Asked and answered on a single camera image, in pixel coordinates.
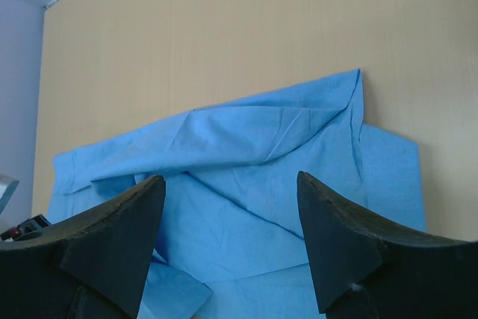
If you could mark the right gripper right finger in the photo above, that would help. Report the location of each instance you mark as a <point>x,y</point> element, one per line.
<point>364,265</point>

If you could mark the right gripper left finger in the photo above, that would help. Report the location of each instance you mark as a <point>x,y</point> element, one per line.
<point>92,265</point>

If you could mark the light blue long sleeve shirt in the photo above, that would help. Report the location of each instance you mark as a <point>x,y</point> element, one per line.
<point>230,243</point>

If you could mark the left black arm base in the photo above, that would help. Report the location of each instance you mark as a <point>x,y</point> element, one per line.
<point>25,230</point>

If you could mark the aluminium mounting rail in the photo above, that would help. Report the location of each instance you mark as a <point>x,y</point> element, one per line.
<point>8,186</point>

